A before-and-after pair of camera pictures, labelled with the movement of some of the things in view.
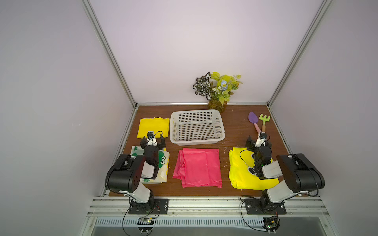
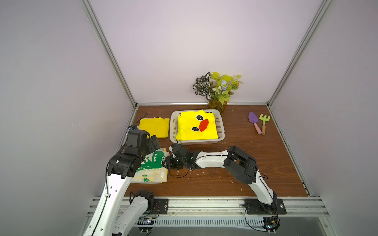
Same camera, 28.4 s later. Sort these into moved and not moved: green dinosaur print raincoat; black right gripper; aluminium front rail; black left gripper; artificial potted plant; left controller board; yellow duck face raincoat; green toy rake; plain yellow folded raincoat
Moved: yellow duck face raincoat; black left gripper; black right gripper
Not moved: green toy rake; artificial potted plant; plain yellow folded raincoat; aluminium front rail; green dinosaur print raincoat; left controller board
